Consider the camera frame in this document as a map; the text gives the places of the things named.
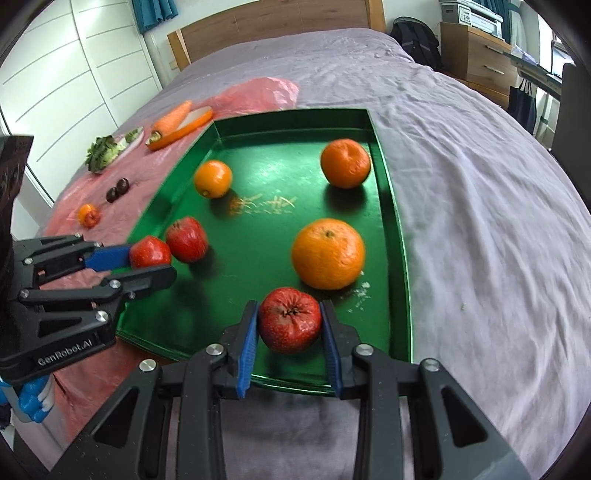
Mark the white wardrobe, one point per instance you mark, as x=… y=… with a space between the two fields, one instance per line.
x=69 y=69

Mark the dark hanging bag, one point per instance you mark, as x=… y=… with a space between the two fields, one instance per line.
x=522 y=106

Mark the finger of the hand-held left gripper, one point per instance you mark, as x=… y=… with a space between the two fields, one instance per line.
x=108 y=258
x=147 y=279

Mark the person's left hand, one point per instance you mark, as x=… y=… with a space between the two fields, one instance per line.
x=39 y=399

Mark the window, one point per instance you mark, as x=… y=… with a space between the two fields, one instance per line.
x=551 y=41

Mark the black backpack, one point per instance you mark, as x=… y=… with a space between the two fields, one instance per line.
x=415 y=41

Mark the green tray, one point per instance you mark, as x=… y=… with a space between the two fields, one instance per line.
x=277 y=184

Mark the teal curtain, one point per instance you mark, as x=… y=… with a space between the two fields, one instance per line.
x=152 y=11
x=510 y=23

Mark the white printer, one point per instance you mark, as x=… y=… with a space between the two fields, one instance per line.
x=471 y=16

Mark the desk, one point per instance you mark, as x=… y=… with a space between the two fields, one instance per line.
x=531 y=69

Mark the orange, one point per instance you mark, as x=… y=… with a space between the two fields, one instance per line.
x=213 y=179
x=345 y=164
x=328 y=253
x=83 y=211

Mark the green vegetable piece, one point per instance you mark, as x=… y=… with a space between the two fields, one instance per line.
x=134 y=135

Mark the red plastic sheet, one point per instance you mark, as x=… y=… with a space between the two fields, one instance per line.
x=60 y=217

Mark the grey office chair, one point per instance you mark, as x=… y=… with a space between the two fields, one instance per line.
x=570 y=110

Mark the leafy green vegetable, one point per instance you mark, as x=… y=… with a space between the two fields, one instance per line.
x=99 y=154

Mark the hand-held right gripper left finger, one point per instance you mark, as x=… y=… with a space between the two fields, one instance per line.
x=247 y=350

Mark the wooden drawer cabinet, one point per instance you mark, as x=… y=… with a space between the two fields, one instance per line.
x=475 y=60

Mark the orange plate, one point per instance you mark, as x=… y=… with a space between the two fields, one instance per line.
x=191 y=125

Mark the wooden bed headboard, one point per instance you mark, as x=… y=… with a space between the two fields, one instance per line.
x=277 y=27

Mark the dark plum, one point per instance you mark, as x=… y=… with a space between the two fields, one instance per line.
x=112 y=194
x=123 y=184

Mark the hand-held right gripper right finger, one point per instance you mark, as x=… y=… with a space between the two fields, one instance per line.
x=331 y=350

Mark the carrot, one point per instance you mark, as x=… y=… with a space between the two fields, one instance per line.
x=171 y=120

